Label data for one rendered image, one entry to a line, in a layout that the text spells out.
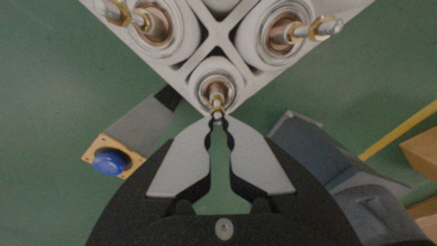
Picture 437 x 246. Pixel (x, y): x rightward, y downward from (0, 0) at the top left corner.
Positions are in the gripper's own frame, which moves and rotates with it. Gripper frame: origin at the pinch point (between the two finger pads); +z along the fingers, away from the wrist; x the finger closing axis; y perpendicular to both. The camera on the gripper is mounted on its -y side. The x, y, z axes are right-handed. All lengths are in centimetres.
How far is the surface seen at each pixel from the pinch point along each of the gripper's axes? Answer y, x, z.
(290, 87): 6.8, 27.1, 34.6
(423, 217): 99, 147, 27
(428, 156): 35, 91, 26
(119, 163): 8.2, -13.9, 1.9
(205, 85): -0.7, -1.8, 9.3
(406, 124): 24, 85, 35
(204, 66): -3.3, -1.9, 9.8
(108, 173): 9.9, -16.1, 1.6
